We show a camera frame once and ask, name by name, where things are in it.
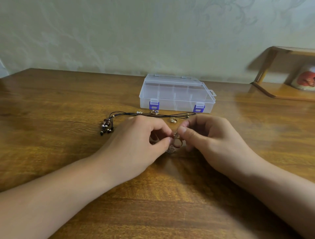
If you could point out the white printed mug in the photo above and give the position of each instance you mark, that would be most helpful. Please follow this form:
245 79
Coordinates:
306 78

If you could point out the person's left forearm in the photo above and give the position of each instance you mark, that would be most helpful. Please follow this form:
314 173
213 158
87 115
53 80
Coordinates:
44 204

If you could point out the person's right forearm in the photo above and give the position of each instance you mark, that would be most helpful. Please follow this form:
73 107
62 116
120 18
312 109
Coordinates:
285 204

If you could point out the clear plastic organizer box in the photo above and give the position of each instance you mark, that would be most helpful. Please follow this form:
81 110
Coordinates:
176 93

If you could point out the person's left hand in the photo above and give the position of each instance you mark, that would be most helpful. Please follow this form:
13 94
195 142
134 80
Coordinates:
128 150

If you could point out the person's right hand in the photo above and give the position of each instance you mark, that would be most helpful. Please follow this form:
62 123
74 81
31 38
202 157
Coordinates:
219 143

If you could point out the wooden shelf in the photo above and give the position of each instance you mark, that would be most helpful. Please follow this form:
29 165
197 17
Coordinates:
285 91

